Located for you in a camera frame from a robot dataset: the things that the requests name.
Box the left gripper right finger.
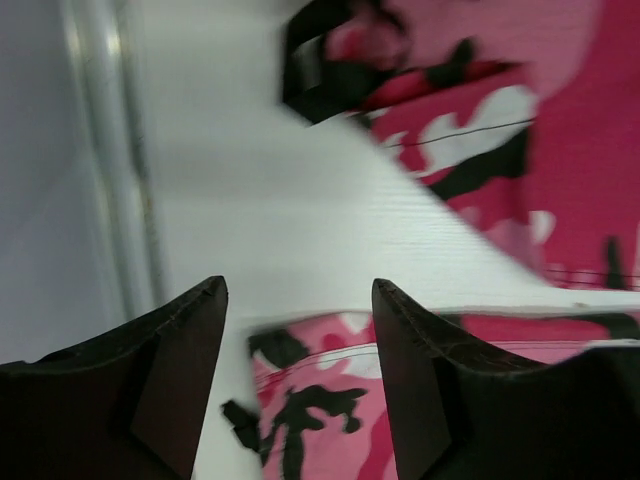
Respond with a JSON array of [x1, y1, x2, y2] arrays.
[[372, 279, 639, 479]]

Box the aluminium frame rail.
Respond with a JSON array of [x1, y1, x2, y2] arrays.
[[62, 1, 166, 320]]

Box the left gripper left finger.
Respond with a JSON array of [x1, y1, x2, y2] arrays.
[[1, 276, 228, 479]]

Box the pink camouflage trousers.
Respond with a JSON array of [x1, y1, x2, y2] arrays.
[[223, 1, 639, 479]]

